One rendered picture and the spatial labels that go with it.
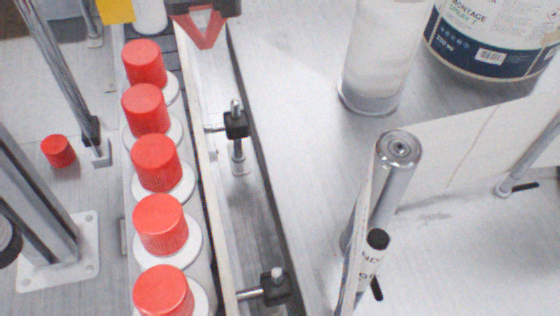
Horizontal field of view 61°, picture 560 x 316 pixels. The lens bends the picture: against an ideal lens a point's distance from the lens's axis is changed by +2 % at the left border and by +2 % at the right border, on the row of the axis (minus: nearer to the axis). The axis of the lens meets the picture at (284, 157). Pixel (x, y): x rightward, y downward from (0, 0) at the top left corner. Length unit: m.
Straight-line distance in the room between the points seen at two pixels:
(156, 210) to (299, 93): 0.38
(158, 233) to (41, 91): 0.50
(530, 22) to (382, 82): 0.20
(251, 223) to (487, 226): 0.28
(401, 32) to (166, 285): 0.38
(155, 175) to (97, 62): 0.47
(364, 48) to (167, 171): 0.31
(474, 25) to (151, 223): 0.51
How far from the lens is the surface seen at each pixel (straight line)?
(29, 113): 0.77
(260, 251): 0.58
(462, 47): 0.72
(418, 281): 0.54
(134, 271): 0.45
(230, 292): 0.48
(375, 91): 0.61
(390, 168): 0.38
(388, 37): 0.56
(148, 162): 0.35
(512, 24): 0.69
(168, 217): 0.32
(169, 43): 0.74
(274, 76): 0.68
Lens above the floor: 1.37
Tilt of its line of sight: 55 degrees down
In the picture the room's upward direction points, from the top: 4 degrees clockwise
